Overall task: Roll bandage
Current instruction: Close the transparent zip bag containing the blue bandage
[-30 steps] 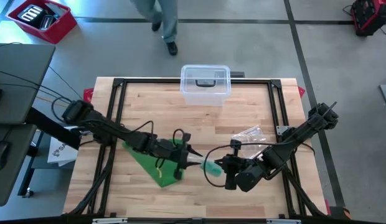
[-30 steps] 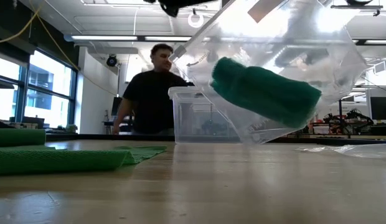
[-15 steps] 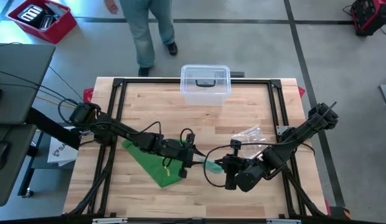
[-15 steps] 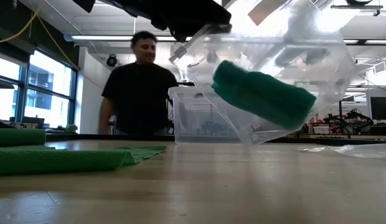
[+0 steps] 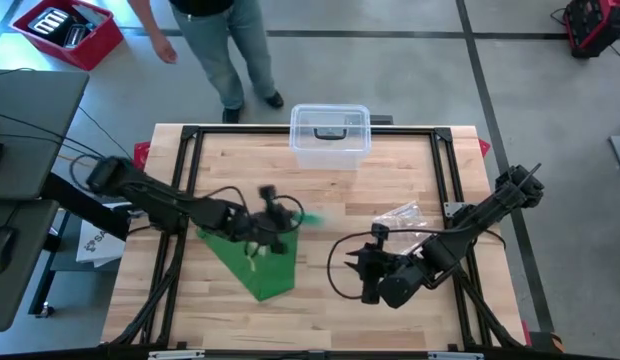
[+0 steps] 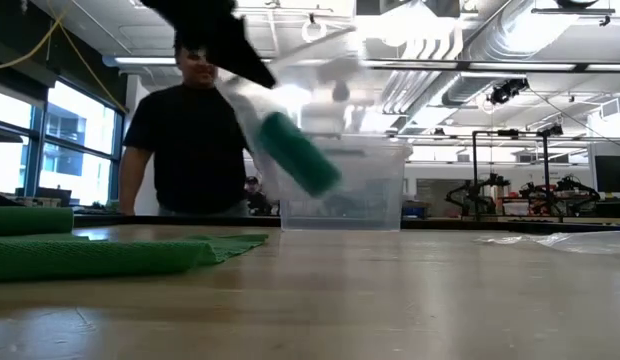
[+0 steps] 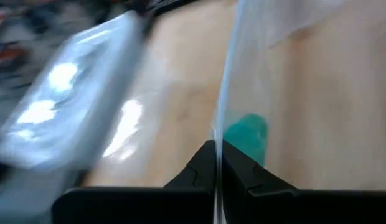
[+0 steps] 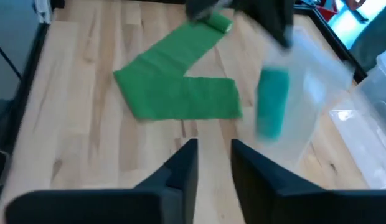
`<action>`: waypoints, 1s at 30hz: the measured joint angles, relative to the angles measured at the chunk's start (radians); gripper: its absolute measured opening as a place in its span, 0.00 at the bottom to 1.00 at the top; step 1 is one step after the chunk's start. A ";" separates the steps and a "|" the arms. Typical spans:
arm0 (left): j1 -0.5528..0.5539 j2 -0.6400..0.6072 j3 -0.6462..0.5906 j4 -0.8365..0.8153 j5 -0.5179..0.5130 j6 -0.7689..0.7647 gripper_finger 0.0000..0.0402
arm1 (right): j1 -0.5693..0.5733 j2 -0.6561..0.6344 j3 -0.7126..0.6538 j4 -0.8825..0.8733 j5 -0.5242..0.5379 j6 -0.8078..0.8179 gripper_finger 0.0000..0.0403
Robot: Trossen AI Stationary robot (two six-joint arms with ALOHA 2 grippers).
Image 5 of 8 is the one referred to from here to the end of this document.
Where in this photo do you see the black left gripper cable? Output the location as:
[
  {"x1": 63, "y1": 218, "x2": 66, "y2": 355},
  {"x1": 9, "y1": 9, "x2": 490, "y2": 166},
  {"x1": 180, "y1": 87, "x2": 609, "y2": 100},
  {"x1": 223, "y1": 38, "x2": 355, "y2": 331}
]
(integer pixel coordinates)
[{"x1": 204, "y1": 185, "x2": 307, "y2": 232}]

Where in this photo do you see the person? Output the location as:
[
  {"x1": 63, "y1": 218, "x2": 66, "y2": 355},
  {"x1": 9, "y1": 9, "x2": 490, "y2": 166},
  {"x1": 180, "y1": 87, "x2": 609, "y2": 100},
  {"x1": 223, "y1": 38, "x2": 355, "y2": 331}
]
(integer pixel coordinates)
[{"x1": 126, "y1": 0, "x2": 286, "y2": 125}]

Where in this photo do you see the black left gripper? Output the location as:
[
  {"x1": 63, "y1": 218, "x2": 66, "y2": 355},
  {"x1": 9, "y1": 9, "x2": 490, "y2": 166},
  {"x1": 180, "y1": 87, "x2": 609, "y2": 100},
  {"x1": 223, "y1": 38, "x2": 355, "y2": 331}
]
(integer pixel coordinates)
[{"x1": 233, "y1": 184, "x2": 307, "y2": 255}]

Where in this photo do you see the small black silver device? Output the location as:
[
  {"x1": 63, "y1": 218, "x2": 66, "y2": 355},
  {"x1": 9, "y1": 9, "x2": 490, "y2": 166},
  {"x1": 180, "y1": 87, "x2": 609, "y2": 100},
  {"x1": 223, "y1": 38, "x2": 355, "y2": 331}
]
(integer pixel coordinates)
[{"x1": 63, "y1": 23, "x2": 93, "y2": 50}]

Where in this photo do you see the silver bracket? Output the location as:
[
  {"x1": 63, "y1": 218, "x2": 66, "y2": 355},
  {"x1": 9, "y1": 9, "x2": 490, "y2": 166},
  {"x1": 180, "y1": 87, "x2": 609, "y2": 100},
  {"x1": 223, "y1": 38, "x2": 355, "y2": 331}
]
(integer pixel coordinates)
[
  {"x1": 147, "y1": 349, "x2": 207, "y2": 360},
  {"x1": 427, "y1": 351, "x2": 486, "y2": 360}
]

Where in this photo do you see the black desk leg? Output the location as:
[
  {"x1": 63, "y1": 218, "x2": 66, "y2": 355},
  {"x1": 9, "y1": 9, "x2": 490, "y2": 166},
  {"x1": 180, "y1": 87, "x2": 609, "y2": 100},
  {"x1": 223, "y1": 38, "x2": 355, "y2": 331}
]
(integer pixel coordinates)
[{"x1": 28, "y1": 209, "x2": 72, "y2": 319}]

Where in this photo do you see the red and black equipment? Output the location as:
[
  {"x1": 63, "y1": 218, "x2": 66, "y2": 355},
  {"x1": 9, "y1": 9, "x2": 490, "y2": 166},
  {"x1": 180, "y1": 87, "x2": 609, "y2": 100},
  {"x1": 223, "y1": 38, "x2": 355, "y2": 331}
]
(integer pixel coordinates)
[{"x1": 561, "y1": 0, "x2": 620, "y2": 60}]

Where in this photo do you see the grey desk top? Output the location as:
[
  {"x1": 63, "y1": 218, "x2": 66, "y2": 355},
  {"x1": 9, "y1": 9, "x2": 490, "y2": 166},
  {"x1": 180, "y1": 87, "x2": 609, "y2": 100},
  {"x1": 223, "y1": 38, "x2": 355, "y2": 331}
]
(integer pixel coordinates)
[
  {"x1": 0, "y1": 68, "x2": 91, "y2": 201},
  {"x1": 0, "y1": 198, "x2": 61, "y2": 333}
]

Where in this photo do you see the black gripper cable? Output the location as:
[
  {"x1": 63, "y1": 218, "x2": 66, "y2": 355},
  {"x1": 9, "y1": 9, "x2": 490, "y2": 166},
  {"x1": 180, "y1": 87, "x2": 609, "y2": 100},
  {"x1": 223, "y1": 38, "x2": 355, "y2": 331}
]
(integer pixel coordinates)
[
  {"x1": 204, "y1": 185, "x2": 307, "y2": 232},
  {"x1": 326, "y1": 227, "x2": 471, "y2": 302}
]

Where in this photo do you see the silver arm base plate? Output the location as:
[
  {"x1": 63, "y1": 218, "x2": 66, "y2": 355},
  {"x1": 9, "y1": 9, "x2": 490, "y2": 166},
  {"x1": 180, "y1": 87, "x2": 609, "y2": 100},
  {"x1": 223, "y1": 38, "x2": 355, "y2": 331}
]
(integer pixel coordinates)
[{"x1": 443, "y1": 200, "x2": 467, "y2": 219}]

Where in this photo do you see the light green bandage strip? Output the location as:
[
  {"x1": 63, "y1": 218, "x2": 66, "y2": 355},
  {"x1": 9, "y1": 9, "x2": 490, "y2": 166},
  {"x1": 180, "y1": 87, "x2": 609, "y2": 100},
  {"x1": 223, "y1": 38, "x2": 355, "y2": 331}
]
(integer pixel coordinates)
[{"x1": 195, "y1": 225, "x2": 299, "y2": 303}]

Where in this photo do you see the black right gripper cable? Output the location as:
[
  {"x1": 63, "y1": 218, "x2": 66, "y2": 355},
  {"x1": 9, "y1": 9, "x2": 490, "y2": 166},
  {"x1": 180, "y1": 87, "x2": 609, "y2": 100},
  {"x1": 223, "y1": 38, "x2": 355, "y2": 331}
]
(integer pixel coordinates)
[{"x1": 326, "y1": 227, "x2": 471, "y2": 302}]

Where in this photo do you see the black desk cable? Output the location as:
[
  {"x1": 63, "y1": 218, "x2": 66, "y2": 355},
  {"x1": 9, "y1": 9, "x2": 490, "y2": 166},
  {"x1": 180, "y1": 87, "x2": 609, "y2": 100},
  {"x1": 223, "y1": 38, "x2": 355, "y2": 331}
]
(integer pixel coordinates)
[
  {"x1": 77, "y1": 104, "x2": 136, "y2": 163},
  {"x1": 0, "y1": 110, "x2": 106, "y2": 160}
]

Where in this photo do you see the black computer mouse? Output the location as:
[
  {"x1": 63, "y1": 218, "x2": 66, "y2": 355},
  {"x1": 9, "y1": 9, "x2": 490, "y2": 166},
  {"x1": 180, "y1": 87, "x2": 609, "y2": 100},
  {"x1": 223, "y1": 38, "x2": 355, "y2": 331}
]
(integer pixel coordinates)
[{"x1": 0, "y1": 225, "x2": 17, "y2": 276}]

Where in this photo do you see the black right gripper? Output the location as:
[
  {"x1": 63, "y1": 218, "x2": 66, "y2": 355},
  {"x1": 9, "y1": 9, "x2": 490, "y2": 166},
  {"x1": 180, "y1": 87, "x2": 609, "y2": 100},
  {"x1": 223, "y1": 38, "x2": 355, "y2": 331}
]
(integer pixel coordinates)
[{"x1": 345, "y1": 223, "x2": 425, "y2": 310}]

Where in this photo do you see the white printed cardboard box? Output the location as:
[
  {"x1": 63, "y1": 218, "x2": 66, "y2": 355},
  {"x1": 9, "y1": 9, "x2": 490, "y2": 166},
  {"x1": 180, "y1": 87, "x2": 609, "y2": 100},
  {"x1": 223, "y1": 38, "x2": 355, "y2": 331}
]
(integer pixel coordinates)
[{"x1": 74, "y1": 202, "x2": 132, "y2": 269}]

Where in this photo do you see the black white striped device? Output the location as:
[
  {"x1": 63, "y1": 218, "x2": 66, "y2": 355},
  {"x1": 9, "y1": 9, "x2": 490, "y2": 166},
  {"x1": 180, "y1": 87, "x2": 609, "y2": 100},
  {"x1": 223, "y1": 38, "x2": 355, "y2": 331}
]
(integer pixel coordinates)
[{"x1": 27, "y1": 6, "x2": 74, "y2": 40}]

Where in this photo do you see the red plastic crate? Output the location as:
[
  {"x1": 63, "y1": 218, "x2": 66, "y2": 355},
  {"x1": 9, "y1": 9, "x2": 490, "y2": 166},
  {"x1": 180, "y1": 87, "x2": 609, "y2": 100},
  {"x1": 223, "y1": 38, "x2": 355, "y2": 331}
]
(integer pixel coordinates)
[{"x1": 11, "y1": 0, "x2": 125, "y2": 72}]

